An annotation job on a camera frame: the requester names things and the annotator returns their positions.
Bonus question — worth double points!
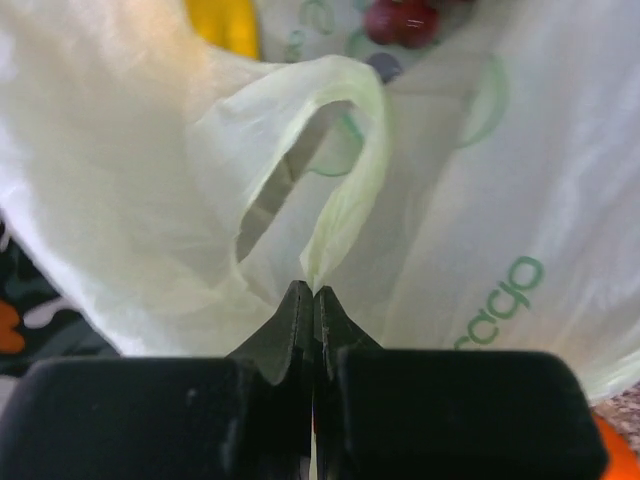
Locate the orange grey camouflage garment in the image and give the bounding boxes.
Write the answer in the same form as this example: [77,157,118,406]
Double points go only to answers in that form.
[1,225,118,377]

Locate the dark fake grapes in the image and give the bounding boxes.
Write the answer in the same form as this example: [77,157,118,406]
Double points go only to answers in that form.
[363,0,476,50]

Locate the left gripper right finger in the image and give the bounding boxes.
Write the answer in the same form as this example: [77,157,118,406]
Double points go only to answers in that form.
[312,287,383,479]

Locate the green avocado print plastic bag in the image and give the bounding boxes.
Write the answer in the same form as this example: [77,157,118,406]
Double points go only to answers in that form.
[1,1,639,403]

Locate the orange fake orange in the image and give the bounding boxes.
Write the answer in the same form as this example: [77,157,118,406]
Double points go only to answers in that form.
[593,413,640,480]

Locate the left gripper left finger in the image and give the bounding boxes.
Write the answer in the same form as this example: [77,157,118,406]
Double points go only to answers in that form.
[228,281,313,479]

